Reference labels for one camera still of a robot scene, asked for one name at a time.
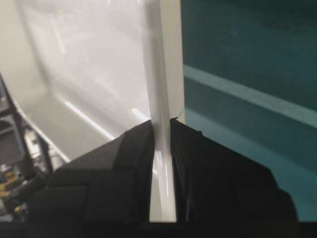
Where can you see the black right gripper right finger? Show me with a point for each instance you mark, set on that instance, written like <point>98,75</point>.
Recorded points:
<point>222,194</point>

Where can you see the light blue tape strip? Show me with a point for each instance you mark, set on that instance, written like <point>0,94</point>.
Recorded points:
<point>269,102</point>

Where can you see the teal green table cloth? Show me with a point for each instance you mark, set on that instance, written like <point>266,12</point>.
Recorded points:
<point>270,46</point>

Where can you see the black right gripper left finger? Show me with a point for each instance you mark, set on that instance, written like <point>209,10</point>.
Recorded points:
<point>104,193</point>

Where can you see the white rectangular plastic tray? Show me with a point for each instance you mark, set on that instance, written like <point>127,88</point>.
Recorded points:
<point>82,72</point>

